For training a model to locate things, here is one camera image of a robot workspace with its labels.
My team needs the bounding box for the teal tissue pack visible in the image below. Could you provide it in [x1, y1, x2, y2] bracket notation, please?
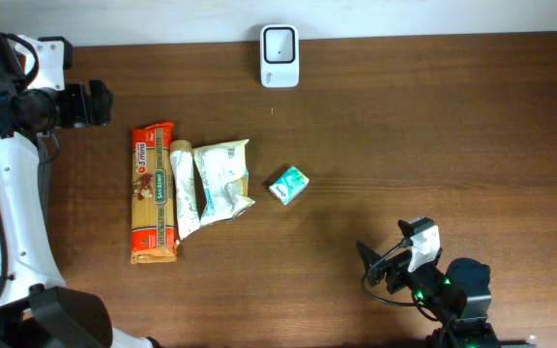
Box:
[269, 166, 309, 205]

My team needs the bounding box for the white tube with gold cap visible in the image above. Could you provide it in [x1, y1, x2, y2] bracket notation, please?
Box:
[170, 140, 201, 240]

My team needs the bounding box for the orange spaghetti packet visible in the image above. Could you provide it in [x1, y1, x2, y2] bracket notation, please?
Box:
[131, 122, 179, 264]

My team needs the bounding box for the white crinkled snack bag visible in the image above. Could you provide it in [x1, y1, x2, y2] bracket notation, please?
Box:
[193, 139, 255, 226]

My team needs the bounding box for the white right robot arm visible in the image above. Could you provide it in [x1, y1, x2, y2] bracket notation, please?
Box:
[356, 241, 532, 348]

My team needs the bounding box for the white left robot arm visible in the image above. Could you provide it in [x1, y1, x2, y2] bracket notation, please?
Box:
[0, 33, 155, 347]

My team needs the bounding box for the white barcode scanner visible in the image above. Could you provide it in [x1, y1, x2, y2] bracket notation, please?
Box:
[259, 24, 300, 88]

